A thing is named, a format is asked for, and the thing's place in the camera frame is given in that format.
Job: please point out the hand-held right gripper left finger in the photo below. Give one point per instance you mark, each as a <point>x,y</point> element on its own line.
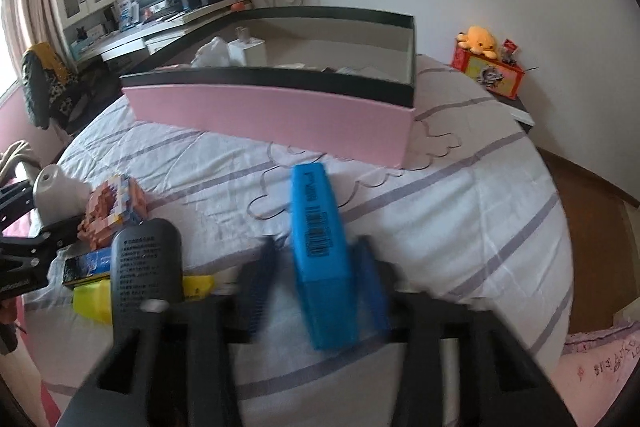
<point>257,292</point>

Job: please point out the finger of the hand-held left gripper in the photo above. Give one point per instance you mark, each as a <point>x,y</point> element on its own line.
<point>15,199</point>
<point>30,243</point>

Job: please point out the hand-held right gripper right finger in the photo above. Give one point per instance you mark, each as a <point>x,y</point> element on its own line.
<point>375,297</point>

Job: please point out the blue barcode-labelled packet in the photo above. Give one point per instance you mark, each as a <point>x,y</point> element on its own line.
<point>87,264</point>

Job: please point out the bright blue carton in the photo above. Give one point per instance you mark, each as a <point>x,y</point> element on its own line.
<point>320,232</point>

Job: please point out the pink building block toy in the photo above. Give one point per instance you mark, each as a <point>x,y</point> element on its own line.
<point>112,212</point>

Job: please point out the black handheld device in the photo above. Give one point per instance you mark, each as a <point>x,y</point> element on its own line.
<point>145,267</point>

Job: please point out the pink storage box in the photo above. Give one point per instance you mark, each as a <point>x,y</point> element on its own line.
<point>275,117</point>

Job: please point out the white charger adapter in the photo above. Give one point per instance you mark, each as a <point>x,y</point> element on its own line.
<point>247,52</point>

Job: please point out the desk chair with clothes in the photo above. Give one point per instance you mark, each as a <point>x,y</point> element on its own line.
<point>45,82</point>

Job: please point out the white desk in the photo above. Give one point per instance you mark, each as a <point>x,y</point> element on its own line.
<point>130,39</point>

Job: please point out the blue desk box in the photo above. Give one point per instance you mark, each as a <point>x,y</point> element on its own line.
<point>128,14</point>

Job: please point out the pink blanket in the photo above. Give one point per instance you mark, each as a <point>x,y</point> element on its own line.
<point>600,357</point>

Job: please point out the red printed box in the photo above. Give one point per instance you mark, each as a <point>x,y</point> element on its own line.
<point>487,74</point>

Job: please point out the yellow octopus plush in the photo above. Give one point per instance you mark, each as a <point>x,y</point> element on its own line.
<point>480,41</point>

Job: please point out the small red card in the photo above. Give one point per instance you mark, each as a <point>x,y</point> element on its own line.
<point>509,49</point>

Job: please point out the orange-capped bottle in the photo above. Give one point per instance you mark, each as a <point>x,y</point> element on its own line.
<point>239,7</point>

